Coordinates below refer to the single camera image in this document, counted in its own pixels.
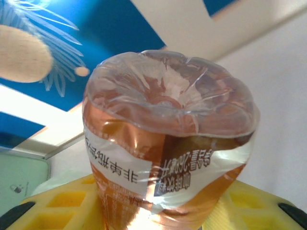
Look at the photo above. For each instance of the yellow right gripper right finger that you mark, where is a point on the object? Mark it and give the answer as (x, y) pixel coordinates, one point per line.
(247, 210)

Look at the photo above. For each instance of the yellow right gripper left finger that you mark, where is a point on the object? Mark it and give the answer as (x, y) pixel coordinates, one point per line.
(60, 206)

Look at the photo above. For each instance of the brown Nescafe coffee bottle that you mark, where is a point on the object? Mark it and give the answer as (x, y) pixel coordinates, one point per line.
(168, 107)

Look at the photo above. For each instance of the mint green case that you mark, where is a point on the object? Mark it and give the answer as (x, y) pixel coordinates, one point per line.
(19, 177)

